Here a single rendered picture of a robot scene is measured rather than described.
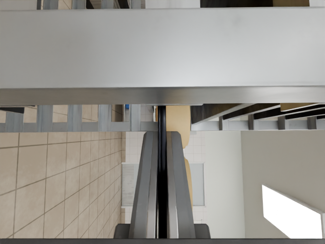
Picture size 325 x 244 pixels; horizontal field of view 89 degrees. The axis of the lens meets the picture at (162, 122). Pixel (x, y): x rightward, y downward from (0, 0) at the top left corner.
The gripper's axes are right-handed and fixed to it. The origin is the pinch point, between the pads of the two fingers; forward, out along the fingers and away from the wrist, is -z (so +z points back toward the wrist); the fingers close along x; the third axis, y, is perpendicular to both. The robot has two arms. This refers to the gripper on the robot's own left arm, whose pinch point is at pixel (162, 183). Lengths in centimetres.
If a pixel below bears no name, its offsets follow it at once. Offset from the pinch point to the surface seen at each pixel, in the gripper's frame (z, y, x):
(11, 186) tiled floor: -54, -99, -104
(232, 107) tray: -11.9, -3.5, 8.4
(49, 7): -61, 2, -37
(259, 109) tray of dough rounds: -19.7, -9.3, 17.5
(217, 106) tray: -16.3, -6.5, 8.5
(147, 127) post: -33.3, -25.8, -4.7
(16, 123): -34, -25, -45
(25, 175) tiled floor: -66, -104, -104
